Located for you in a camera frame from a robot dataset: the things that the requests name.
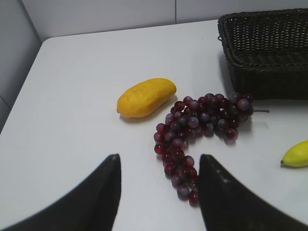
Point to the yellow mango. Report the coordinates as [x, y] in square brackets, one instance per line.
[144, 98]

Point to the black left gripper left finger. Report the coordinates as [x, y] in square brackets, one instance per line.
[90, 206]

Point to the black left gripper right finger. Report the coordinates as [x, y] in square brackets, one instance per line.
[227, 205]

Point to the black wicker basket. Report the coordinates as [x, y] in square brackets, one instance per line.
[267, 52]

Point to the purple grape bunch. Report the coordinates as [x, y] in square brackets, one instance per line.
[212, 114]

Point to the yellow banana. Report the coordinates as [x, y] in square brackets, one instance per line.
[297, 156]

